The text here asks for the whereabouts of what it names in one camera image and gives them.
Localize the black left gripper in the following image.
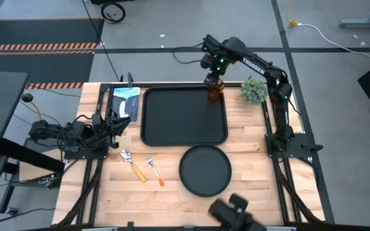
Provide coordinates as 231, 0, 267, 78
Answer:
100, 110, 132, 150

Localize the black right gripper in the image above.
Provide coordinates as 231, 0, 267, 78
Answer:
200, 33, 230, 87

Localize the fork with orange handle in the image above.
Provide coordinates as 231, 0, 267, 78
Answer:
145, 153, 166, 187

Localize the black round plate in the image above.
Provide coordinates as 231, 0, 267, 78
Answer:
178, 144, 233, 198

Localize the black rectangular tray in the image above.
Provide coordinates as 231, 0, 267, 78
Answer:
139, 85, 229, 148

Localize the book with waterfall cover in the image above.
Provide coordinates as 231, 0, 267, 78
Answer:
111, 86, 141, 124

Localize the small green potted plant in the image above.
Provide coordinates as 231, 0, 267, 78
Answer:
239, 78, 269, 106

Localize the black mat with hazard stripes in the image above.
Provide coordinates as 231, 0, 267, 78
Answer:
0, 17, 105, 51
0, 50, 96, 90

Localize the grey desk foot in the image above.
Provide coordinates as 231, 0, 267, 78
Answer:
339, 0, 370, 30

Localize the spoon with yellow handle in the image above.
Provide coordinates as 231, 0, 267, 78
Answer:
119, 149, 148, 184

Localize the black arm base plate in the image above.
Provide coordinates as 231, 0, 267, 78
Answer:
265, 133, 324, 158
63, 146, 109, 160

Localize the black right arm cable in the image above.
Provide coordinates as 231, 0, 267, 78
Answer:
172, 46, 205, 65

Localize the black aluminium table frame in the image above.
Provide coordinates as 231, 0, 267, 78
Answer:
56, 81, 326, 231

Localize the yellow floor cable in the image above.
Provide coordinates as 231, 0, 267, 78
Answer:
30, 101, 44, 121

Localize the long black floor cable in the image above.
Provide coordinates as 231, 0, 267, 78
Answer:
81, 0, 123, 83

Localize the yellow cable plug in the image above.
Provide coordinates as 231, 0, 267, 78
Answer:
286, 0, 300, 26

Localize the coiled black cable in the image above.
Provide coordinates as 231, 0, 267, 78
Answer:
100, 2, 127, 24

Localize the white floor cable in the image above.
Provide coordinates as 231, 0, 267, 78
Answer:
297, 22, 370, 67

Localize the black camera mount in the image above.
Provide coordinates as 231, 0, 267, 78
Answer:
207, 192, 268, 231

